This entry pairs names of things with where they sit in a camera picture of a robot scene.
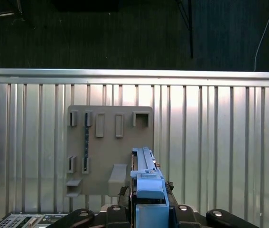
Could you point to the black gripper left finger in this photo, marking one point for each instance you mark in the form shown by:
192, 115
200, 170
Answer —
115, 218

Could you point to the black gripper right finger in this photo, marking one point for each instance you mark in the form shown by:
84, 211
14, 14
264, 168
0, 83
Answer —
184, 219

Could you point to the hard disk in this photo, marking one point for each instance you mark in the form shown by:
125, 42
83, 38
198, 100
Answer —
148, 190

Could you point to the grey parts rack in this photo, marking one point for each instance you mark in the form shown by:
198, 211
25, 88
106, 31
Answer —
124, 147

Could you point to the blue RAM stick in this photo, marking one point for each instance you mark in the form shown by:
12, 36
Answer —
86, 142

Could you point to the black PC case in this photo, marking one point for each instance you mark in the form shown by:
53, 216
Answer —
18, 222

